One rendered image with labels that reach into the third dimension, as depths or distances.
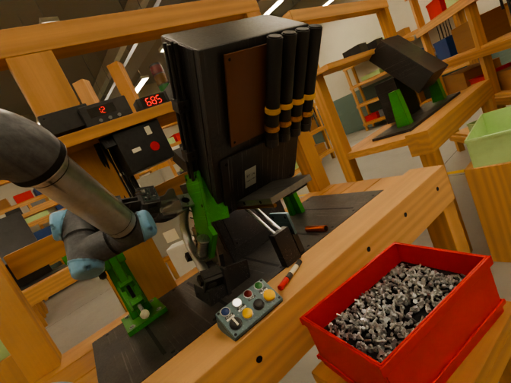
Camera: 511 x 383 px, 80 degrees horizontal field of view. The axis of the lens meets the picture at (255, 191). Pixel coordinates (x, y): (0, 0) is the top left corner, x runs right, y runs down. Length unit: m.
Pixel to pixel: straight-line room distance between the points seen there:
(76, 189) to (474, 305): 0.74
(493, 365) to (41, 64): 1.44
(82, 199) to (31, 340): 0.72
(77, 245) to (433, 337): 0.76
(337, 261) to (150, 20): 1.17
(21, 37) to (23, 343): 0.99
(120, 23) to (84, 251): 0.92
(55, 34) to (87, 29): 0.11
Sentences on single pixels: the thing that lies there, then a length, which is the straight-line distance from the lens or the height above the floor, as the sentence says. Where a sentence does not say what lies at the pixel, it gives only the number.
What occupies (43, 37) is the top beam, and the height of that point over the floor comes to 1.89.
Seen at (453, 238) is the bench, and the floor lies 0.62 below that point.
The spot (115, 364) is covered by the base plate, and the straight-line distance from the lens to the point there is 1.00.
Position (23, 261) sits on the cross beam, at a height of 1.23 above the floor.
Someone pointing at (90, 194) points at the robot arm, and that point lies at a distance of 0.65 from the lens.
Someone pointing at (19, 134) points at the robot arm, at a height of 1.43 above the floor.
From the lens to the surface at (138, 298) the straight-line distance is 1.06.
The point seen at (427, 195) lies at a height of 0.85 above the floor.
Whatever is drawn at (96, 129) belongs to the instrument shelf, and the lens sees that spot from 1.14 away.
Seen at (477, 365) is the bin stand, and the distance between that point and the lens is 0.69.
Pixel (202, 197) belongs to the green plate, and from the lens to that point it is 0.91.
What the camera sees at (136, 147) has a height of 1.43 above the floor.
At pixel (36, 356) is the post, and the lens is 1.30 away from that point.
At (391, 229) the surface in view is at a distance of 1.07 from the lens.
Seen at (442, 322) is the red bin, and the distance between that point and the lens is 0.63.
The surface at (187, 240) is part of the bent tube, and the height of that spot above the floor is 1.08.
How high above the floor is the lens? 1.30
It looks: 10 degrees down
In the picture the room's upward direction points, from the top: 24 degrees counter-clockwise
